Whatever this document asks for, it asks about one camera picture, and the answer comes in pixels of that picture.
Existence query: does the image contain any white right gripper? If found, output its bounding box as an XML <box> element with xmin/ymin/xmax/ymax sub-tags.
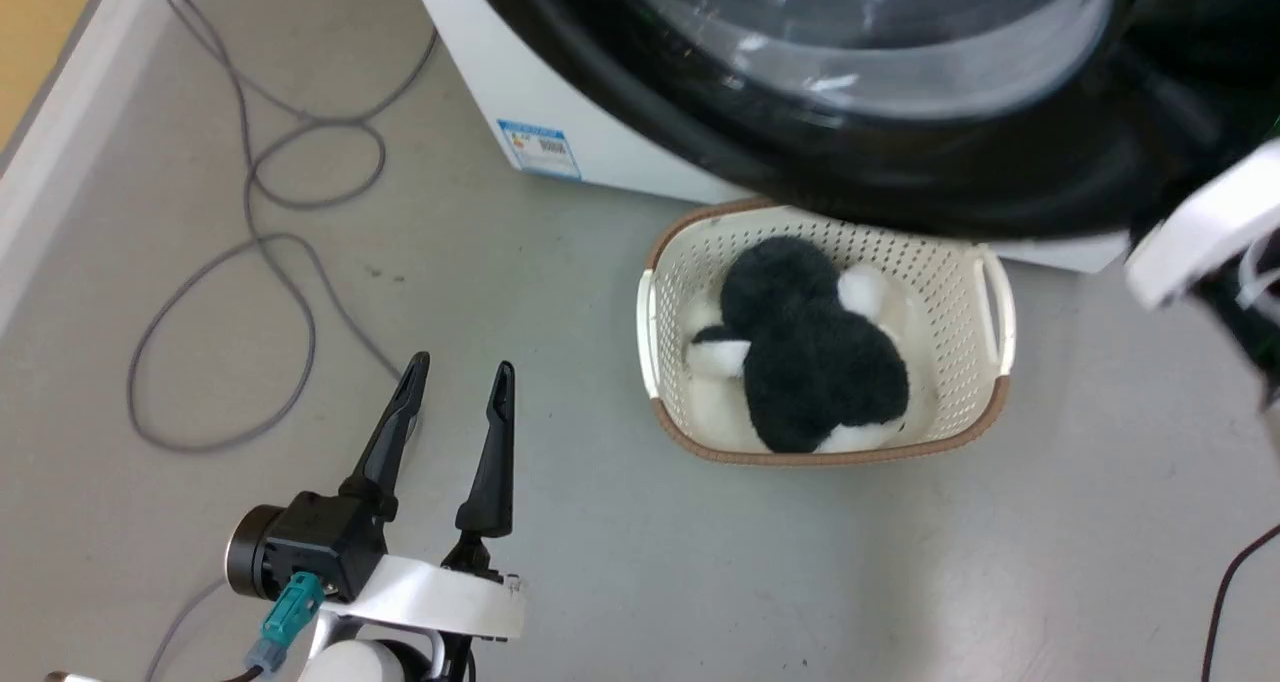
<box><xmin>1126</xmin><ymin>140</ymin><xmax>1280</xmax><ymax>310</ymax></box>

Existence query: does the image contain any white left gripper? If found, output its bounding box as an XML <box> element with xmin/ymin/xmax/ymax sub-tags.
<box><xmin>318</xmin><ymin>351</ymin><xmax>528</xmax><ymax>645</ymax></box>

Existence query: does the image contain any black and white plush toy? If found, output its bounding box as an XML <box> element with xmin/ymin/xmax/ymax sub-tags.
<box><xmin>684</xmin><ymin>235</ymin><xmax>913</xmax><ymax>456</ymax></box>

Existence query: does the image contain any thin dark cable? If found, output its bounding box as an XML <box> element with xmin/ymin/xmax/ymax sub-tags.
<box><xmin>1200</xmin><ymin>522</ymin><xmax>1280</xmax><ymax>682</ymax></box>

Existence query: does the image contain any black glass washing machine door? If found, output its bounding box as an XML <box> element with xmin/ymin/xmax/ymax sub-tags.
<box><xmin>458</xmin><ymin>0</ymin><xmax>1280</xmax><ymax>243</ymax></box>

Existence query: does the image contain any long grey floor cable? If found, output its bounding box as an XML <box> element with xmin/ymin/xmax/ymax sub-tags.
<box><xmin>126</xmin><ymin>0</ymin><xmax>442</xmax><ymax>455</ymax></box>

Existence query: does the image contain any blue energy label sticker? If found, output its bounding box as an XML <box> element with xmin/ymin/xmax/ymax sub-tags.
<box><xmin>496</xmin><ymin>118</ymin><xmax>583</xmax><ymax>182</ymax></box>

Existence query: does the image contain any cream perforated laundry basket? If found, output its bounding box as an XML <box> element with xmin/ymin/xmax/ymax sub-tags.
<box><xmin>637</xmin><ymin>198</ymin><xmax>1018</xmax><ymax>467</ymax></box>

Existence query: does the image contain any white washing machine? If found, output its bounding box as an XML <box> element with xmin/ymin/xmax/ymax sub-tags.
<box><xmin>403</xmin><ymin>0</ymin><xmax>1133</xmax><ymax>275</ymax></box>

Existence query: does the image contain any teal connector camera cable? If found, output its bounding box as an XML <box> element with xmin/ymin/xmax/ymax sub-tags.
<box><xmin>244</xmin><ymin>571</ymin><xmax>328</xmax><ymax>677</ymax></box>

